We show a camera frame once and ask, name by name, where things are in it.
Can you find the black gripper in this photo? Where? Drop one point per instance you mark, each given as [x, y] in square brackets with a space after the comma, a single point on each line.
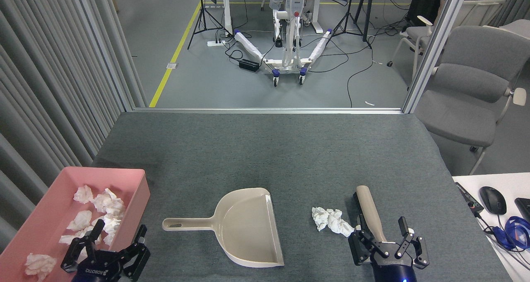
[395, 269]
[99, 271]

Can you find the beige brush with black bristles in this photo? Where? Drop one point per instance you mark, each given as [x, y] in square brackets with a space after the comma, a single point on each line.
[366, 203]

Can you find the white paper wad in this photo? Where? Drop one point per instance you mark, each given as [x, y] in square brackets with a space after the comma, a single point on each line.
[80, 220]
[100, 202]
[115, 206]
[111, 225]
[39, 265]
[331, 222]
[83, 194]
[68, 238]

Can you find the beige plastic dustpan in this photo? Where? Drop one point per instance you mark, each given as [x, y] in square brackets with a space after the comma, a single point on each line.
[248, 228]

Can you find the pink plastic bin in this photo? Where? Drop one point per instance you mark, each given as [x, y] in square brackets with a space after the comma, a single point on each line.
[45, 215]

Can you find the black labelled device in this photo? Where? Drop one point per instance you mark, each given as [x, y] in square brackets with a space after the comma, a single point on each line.
[468, 197]

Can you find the black computer mouse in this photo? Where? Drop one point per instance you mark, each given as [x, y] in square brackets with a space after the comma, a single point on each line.
[492, 200]

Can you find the white side table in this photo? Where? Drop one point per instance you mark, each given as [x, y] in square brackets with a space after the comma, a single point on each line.
[509, 182]

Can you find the grey padded chair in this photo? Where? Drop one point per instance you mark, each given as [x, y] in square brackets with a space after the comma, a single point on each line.
[468, 83]

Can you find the grey pleated curtain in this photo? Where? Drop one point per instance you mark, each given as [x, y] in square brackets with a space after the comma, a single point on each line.
[33, 87]

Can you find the metal floor socket plate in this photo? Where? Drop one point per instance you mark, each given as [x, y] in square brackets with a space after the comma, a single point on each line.
[172, 66]

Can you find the grey chair with white armrest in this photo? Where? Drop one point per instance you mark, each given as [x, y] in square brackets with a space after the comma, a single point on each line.
[416, 35]

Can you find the black power adapter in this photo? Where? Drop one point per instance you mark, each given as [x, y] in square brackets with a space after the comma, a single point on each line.
[249, 64]

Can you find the black vertical stand pole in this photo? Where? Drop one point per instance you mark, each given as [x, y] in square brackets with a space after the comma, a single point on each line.
[367, 13]

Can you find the white stand on wheels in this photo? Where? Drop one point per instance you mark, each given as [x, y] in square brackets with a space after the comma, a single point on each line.
[290, 33]

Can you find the white power strip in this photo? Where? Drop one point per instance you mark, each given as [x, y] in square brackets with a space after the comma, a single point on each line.
[216, 43]

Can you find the black tripod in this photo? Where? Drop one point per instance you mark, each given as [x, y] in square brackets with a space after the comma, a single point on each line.
[350, 4]
[202, 4]

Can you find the silver aluminium rail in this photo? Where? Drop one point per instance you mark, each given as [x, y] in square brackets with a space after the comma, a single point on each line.
[269, 110]

